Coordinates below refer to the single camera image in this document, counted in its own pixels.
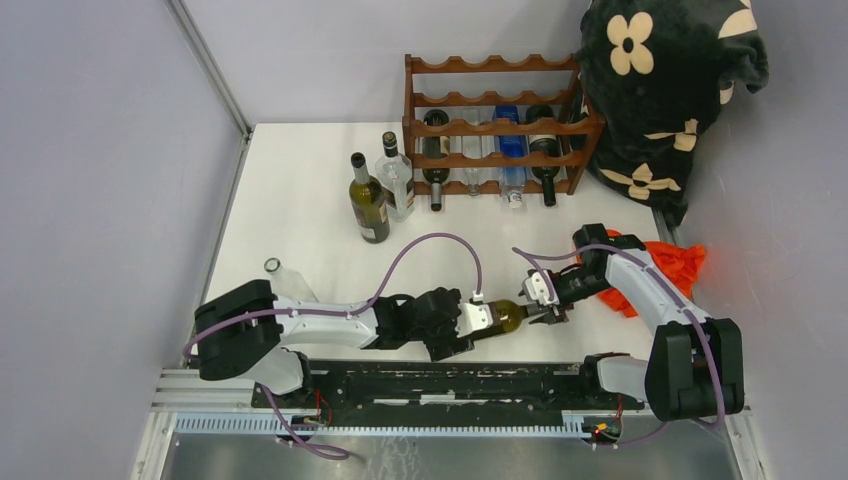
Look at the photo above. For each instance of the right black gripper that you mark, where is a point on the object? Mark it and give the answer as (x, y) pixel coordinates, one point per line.
(556, 313)

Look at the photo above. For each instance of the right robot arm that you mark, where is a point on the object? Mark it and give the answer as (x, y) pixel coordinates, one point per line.
(695, 366)

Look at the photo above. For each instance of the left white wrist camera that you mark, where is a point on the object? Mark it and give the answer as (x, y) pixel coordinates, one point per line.
(475, 315)

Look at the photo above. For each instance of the clear bottle black cap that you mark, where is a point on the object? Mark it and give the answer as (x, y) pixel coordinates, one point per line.
(395, 173)

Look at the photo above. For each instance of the green wine bottle white label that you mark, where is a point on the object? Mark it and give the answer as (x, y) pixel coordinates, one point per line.
(550, 146)

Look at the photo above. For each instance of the brown wooden wine rack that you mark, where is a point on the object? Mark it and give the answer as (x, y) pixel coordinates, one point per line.
(578, 140)

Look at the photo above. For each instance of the black mounting rail base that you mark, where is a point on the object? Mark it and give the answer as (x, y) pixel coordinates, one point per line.
(372, 398)

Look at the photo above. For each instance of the green wine bottle front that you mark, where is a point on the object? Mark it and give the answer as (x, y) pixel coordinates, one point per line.
(436, 148)

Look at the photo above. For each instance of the blue square bottle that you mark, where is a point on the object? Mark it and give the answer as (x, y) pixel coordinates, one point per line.
(512, 179)

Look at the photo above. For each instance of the orange cloth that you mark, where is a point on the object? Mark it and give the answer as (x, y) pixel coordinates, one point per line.
(681, 266)

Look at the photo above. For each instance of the clear empty lying bottle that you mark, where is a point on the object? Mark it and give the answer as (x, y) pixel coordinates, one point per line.
(288, 283)

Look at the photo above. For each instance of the small clear glass bottle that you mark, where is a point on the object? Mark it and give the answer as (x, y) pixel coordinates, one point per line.
(472, 148)

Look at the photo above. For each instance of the black floral blanket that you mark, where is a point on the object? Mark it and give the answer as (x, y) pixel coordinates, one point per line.
(660, 73)

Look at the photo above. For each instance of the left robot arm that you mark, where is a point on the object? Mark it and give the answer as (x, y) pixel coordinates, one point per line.
(249, 332)

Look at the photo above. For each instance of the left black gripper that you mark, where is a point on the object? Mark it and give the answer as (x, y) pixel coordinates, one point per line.
(441, 348)

